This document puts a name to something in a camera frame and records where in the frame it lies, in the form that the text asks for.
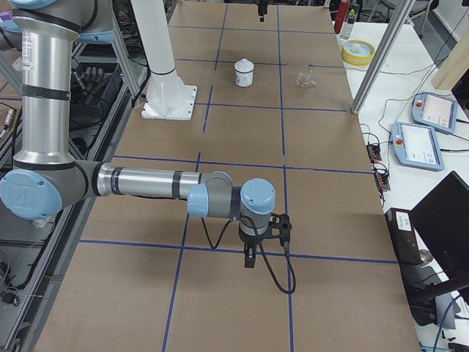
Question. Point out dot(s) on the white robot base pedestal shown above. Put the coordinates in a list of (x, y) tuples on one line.
[(167, 97)]

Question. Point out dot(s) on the red bottle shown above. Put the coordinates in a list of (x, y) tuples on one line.
[(341, 15)]

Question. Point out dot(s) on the far teach pendant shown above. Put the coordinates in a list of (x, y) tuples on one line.
[(435, 111)]

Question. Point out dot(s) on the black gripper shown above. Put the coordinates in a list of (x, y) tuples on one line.
[(249, 242), (261, 8)]

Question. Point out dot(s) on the white ceramic lid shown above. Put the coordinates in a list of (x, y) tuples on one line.
[(244, 66)]

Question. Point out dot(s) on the black box with label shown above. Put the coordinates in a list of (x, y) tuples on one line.
[(403, 236)]

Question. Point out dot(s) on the teach pendant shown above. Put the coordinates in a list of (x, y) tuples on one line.
[(435, 111), (416, 146)]

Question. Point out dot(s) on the black monitor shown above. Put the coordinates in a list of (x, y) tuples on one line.
[(441, 220)]

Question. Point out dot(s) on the yellow round container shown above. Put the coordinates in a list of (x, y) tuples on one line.
[(357, 52)]

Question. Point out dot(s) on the white enamel mug blue rim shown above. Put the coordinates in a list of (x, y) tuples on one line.
[(244, 76)]

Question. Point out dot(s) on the near teach pendant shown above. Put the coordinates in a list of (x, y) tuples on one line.
[(416, 146)]

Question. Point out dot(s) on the aluminium frame post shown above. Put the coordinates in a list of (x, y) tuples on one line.
[(390, 35)]

